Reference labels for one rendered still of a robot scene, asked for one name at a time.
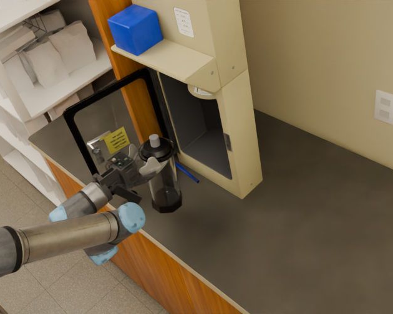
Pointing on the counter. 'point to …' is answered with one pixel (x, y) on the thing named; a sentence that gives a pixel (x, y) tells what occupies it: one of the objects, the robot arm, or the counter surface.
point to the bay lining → (189, 111)
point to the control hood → (179, 64)
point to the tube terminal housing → (236, 47)
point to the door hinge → (164, 108)
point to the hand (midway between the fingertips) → (155, 156)
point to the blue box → (135, 29)
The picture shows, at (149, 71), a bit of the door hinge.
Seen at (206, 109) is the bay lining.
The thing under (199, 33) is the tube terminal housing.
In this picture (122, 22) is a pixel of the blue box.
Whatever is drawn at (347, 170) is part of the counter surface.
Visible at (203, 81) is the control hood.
